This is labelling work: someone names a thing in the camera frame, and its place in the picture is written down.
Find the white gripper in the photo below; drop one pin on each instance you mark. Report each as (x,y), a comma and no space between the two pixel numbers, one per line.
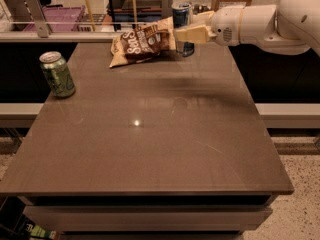
(224,25)

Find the blue silver redbull can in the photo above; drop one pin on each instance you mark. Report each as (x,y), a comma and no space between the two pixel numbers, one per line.
(182,14)

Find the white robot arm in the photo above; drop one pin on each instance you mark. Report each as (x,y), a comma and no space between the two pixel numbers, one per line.
(290,27)

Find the brown chip bag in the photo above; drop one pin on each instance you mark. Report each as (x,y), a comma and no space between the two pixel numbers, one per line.
(143,43)

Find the green soda can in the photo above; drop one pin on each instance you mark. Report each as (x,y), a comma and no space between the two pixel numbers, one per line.
(57,74)

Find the yellow pole right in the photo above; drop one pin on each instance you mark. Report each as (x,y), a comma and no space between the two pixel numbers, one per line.
(134,13)

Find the yellow pole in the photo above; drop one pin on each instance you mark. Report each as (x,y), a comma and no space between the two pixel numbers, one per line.
(87,2)
(134,13)

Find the yellow pole left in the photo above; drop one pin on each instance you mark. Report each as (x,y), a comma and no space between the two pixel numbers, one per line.
(87,2)

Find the purple plastic crate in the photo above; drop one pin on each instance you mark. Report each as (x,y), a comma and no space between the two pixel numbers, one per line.
(63,19)

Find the grey table drawer front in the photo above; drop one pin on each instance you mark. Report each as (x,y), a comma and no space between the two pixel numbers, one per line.
(102,219)

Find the green packet under table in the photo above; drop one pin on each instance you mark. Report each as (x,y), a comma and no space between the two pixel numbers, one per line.
(33,231)

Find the middle metal railing bracket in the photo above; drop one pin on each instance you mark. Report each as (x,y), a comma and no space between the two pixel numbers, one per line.
(166,8)

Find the metal railing bracket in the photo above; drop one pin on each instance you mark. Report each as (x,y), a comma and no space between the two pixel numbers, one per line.
(166,8)
(40,23)

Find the left metal railing bracket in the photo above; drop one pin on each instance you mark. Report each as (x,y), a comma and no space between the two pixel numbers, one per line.
(40,23)

